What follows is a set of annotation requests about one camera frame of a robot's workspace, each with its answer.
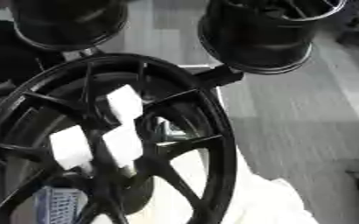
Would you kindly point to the black spoked wheel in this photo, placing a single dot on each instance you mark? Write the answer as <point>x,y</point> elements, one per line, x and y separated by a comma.
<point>215,122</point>

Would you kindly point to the blue and white label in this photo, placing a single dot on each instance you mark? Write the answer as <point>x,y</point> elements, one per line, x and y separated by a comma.
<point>59,204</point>

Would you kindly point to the black mounting bracket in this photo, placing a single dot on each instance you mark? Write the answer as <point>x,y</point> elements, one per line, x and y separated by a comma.
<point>219,77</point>

